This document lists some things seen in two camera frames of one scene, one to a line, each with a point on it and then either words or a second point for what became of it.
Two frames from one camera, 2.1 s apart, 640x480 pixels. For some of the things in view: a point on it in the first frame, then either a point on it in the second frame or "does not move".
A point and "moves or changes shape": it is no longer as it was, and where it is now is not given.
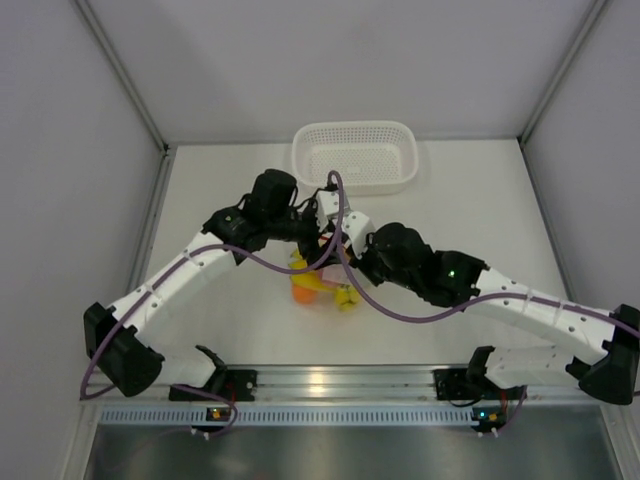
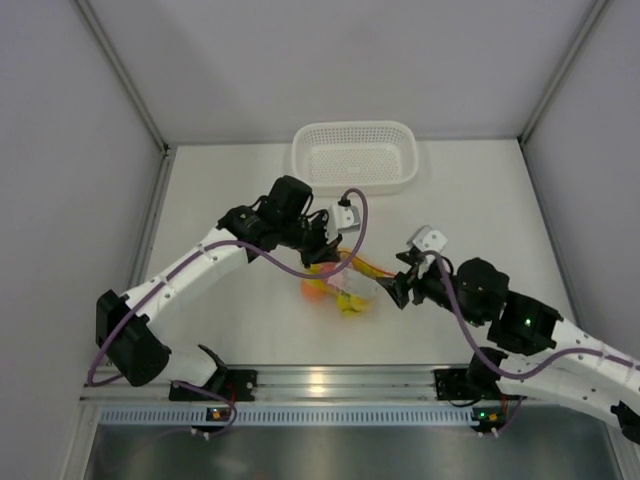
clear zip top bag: x=322 y=285 moves or changes shape
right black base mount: x=450 y=385 does not move
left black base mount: x=234 y=385 does not move
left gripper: x=311 y=249 does not move
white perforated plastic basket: x=366 y=156 does not move
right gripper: x=362 y=264 to x=399 y=286
